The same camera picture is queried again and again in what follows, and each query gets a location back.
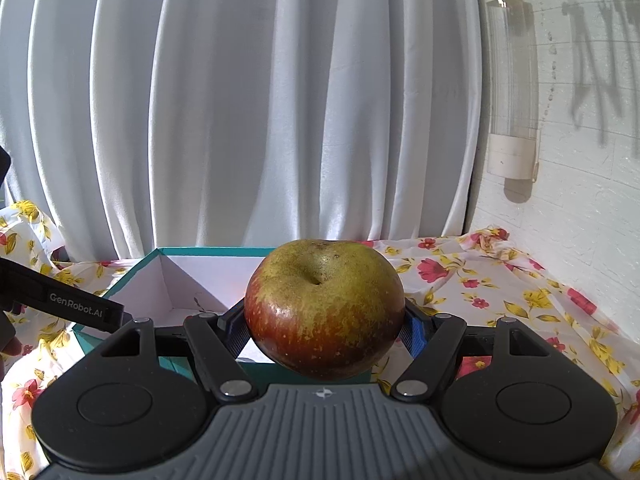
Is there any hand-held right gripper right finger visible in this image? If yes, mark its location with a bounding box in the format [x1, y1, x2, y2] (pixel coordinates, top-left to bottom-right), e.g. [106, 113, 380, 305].
[390, 300, 551, 403]

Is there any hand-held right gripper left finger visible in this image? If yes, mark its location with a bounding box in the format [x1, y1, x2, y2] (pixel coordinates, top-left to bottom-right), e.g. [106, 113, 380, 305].
[100, 305, 258, 405]

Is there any teal cardboard box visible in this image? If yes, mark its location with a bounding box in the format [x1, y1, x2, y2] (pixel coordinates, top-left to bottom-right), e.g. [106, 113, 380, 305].
[72, 246, 375, 386]

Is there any russet green-red apple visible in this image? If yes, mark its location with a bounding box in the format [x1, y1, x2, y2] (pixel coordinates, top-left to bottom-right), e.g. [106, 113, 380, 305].
[244, 239, 406, 381]

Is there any person's left hand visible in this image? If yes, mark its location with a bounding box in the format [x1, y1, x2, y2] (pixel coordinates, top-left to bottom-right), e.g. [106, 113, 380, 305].
[0, 310, 24, 368]

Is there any white curtain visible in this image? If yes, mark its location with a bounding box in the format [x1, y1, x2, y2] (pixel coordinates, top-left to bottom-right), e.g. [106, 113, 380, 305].
[0, 0, 488, 263]

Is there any clear wall cup dispenser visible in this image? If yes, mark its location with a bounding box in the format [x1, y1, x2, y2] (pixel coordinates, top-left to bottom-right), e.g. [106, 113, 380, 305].
[482, 0, 543, 183]

